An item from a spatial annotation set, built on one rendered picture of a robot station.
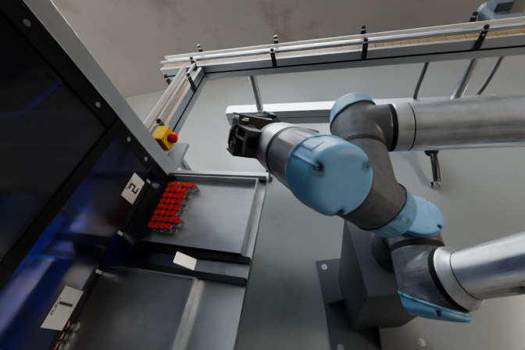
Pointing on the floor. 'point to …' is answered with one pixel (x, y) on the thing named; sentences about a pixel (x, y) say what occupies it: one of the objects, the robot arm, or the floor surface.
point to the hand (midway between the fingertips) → (252, 129)
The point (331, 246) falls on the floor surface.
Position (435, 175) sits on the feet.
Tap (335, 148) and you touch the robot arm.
